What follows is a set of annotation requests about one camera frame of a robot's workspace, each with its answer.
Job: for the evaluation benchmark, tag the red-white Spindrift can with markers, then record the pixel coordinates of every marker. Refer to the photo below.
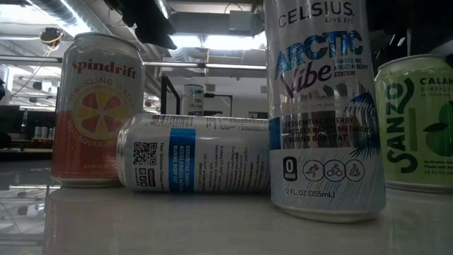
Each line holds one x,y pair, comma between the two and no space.
95,141

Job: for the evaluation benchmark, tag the wooden tray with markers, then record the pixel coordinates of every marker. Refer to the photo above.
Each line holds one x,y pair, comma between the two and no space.
163,99

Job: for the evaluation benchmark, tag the grey horizontal ceiling pipe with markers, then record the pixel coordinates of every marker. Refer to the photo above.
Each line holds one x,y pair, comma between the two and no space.
212,65

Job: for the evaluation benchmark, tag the green Sanzo can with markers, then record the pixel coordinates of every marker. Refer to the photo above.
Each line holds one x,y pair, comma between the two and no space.
417,141

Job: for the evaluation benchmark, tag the bright ceiling light panel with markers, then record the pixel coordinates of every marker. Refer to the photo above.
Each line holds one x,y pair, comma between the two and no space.
226,42

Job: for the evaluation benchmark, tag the white Celsius Arctic Vibe can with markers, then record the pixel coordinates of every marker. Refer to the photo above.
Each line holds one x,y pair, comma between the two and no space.
212,159
193,101
325,177

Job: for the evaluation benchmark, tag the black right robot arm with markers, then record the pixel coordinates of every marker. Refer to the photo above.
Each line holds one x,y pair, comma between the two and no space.
424,14

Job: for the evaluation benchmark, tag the grey ceiling air duct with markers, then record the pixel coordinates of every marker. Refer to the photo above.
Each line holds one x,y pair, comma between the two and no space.
219,23

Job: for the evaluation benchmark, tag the silver round duct pipe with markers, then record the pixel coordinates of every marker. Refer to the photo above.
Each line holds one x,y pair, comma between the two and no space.
163,8

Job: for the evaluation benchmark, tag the background storage rack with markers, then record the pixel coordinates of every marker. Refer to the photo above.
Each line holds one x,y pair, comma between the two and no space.
21,124

